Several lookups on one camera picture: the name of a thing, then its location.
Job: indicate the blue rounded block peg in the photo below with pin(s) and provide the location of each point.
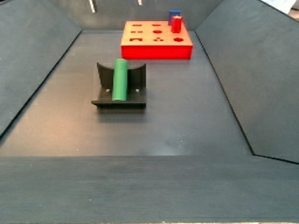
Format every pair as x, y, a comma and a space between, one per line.
171, 15

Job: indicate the red shape sorter block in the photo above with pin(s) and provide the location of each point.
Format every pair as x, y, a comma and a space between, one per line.
148, 40

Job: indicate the black curved cradle stand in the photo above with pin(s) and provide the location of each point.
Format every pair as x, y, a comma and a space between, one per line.
135, 88

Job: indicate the green cylinder peg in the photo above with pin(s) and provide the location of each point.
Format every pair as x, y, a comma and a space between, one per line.
119, 90

